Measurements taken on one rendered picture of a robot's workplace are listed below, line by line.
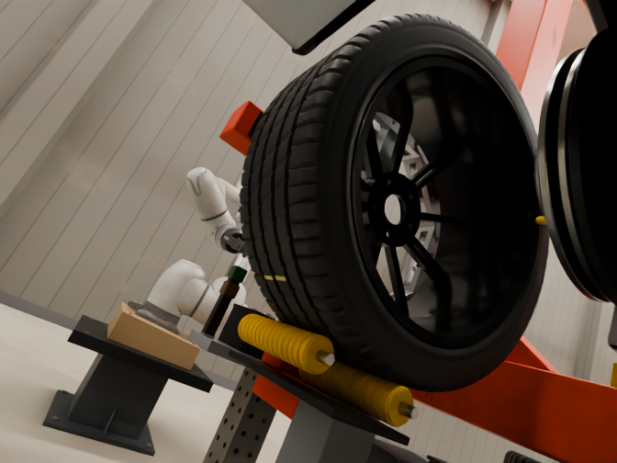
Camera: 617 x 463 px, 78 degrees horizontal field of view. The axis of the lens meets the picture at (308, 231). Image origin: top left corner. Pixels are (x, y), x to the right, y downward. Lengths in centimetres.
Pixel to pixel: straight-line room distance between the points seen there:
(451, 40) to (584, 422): 75
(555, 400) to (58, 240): 333
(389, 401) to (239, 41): 406
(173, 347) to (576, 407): 121
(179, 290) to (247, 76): 298
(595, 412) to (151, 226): 325
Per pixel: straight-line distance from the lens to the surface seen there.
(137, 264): 356
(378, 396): 63
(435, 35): 76
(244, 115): 75
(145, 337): 153
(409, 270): 106
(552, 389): 99
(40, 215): 362
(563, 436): 97
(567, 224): 47
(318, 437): 67
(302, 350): 59
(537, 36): 176
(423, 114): 94
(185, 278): 162
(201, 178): 133
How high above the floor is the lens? 49
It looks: 17 degrees up
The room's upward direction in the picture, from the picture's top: 24 degrees clockwise
